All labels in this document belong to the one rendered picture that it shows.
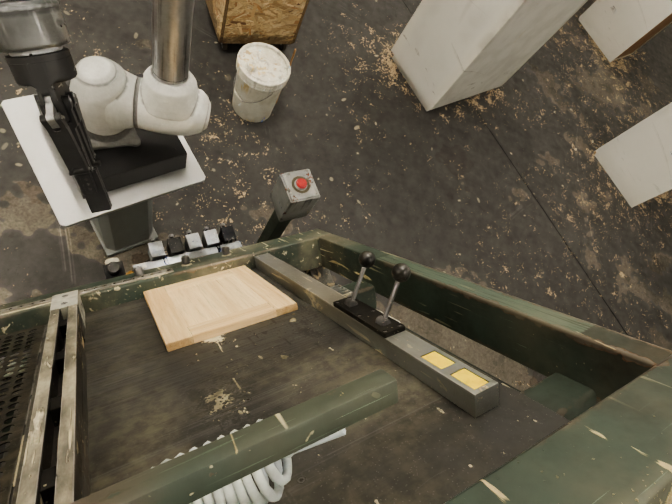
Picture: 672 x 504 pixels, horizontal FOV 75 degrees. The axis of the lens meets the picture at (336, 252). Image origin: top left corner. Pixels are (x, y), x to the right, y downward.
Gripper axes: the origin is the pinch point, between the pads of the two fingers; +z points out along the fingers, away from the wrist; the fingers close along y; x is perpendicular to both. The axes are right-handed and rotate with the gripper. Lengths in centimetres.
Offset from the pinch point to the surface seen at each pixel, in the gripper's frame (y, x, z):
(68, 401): -17.3, 10.5, 26.0
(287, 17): 226, -80, 1
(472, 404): -38, -47, 28
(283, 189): 70, -40, 39
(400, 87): 240, -162, 56
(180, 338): 5.8, -3.2, 39.2
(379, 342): -16, -41, 34
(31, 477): -32.7, 10.2, 21.4
